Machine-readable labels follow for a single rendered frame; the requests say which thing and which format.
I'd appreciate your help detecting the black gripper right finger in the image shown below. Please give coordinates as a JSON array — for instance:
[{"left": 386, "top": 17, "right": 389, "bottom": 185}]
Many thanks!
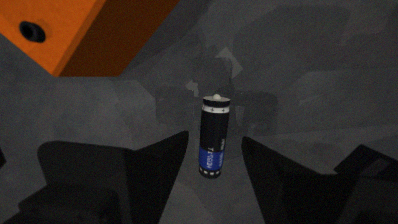
[{"left": 241, "top": 136, "right": 398, "bottom": 224}]

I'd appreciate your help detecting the black and blue battery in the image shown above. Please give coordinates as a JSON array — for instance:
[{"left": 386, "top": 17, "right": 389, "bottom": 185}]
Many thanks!
[{"left": 199, "top": 94, "right": 230, "bottom": 179}]

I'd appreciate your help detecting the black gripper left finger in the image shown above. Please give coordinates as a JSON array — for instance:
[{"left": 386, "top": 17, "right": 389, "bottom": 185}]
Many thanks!
[{"left": 37, "top": 131, "right": 189, "bottom": 224}]

